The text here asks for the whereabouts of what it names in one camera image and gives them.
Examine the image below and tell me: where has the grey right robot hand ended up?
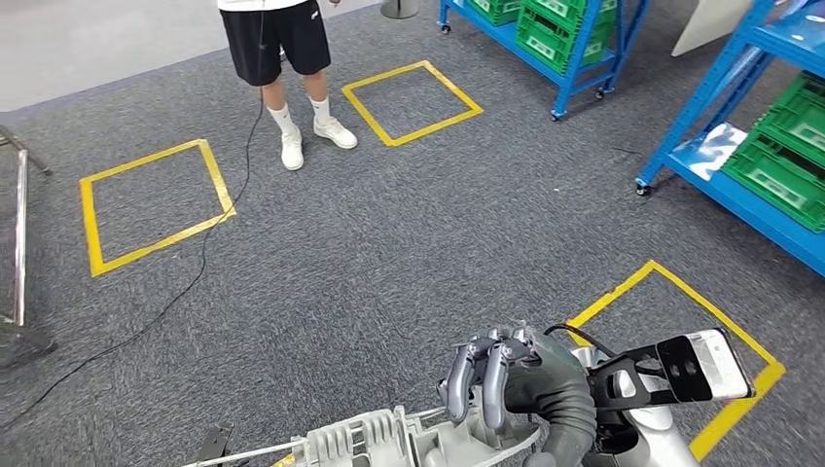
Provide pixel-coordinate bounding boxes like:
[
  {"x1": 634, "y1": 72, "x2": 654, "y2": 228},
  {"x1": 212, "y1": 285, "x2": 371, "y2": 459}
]
[{"x1": 437, "y1": 325, "x2": 597, "y2": 434}]

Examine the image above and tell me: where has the grey plastic wheel cover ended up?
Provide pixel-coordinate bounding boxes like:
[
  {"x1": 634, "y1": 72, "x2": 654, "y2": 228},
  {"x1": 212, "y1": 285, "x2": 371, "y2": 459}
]
[{"x1": 180, "y1": 406, "x2": 546, "y2": 467}]

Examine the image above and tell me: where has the yellow floor tape square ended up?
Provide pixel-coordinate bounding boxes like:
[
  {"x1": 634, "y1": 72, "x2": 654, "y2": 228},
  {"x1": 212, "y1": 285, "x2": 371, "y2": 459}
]
[
  {"x1": 340, "y1": 58, "x2": 484, "y2": 148},
  {"x1": 563, "y1": 259, "x2": 788, "y2": 462}
]

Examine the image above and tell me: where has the white desk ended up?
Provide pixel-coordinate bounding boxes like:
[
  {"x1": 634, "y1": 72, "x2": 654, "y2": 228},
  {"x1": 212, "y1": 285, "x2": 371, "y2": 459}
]
[{"x1": 669, "y1": 0, "x2": 757, "y2": 59}]

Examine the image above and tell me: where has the grey round stanchion base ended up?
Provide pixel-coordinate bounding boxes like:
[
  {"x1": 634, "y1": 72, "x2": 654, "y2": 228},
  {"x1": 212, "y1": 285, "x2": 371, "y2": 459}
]
[{"x1": 379, "y1": 0, "x2": 421, "y2": 20}]

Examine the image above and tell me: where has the person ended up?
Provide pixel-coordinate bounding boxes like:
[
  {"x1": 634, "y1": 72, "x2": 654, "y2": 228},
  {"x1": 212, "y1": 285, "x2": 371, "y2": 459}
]
[{"x1": 215, "y1": 0, "x2": 360, "y2": 173}]

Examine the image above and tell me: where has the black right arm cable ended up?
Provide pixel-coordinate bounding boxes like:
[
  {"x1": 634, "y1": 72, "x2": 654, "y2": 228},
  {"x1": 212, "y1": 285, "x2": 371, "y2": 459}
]
[{"x1": 543, "y1": 323, "x2": 617, "y2": 359}]

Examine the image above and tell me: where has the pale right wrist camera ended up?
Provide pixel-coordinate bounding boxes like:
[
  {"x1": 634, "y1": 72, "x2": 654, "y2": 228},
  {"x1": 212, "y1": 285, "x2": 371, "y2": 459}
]
[{"x1": 586, "y1": 328, "x2": 755, "y2": 413}]

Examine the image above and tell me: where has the black floor cable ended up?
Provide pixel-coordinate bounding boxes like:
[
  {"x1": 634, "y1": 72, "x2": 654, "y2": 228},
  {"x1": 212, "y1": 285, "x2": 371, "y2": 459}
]
[{"x1": 0, "y1": 13, "x2": 267, "y2": 432}]

